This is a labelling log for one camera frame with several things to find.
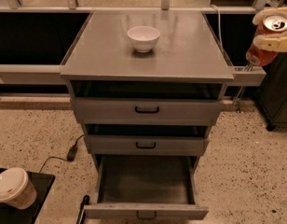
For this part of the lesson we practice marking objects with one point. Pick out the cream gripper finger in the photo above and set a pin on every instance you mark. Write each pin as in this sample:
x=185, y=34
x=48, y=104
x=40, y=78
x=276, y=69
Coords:
x=269, y=43
x=258, y=17

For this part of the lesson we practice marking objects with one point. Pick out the orange coke can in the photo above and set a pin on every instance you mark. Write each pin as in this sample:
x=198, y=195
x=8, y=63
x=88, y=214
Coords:
x=274, y=25

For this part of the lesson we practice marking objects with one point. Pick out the grey metal drawer cabinet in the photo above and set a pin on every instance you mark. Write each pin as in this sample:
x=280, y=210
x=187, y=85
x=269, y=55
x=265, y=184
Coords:
x=186, y=64

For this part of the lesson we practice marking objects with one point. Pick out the top grey drawer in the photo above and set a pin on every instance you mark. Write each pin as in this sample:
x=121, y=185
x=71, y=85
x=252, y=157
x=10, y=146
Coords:
x=145, y=111

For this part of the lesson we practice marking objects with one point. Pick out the middle grey drawer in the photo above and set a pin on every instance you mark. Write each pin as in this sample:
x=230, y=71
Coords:
x=144, y=145

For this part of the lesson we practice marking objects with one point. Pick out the bottom grey open drawer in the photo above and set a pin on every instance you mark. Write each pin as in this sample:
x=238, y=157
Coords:
x=146, y=188

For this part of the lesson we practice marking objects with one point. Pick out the dark cabinet at right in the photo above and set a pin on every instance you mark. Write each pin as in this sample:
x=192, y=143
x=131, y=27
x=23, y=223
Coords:
x=271, y=97

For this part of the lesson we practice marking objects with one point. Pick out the white bowl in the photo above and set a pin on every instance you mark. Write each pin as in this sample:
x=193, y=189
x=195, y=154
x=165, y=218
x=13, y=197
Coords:
x=143, y=38

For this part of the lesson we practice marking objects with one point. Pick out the paper coffee cup white lid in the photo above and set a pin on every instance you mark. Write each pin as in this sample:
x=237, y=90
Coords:
x=16, y=188

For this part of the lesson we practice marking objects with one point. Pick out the black side table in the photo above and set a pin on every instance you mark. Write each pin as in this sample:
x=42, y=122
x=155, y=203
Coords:
x=11, y=215

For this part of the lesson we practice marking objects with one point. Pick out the black power adapter with cable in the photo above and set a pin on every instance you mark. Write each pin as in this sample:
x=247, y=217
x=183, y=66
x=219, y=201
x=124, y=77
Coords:
x=69, y=157

